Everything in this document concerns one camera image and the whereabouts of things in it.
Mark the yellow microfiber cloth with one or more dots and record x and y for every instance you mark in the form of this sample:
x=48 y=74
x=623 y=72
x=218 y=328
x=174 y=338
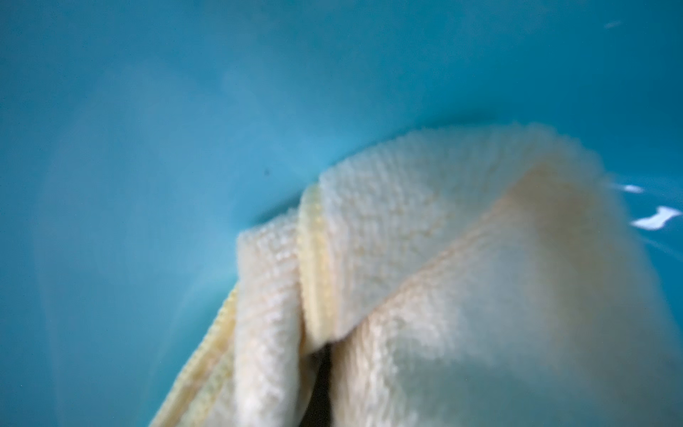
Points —
x=462 y=276

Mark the teal plastic bucket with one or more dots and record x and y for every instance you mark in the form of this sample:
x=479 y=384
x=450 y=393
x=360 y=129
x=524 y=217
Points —
x=138 y=138

